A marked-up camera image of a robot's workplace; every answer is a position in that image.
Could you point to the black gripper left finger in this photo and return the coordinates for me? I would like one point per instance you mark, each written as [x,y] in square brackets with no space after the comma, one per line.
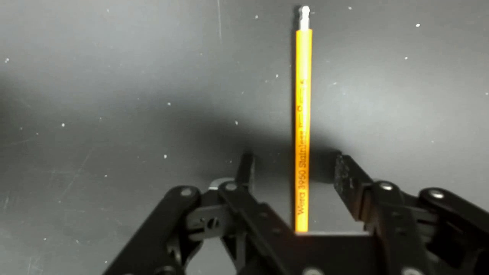
[193,234]

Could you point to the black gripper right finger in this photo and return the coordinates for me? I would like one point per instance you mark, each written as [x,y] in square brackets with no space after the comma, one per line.
[407,230]

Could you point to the yellow allen key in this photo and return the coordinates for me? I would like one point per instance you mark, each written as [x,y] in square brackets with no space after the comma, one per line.
[303,127]

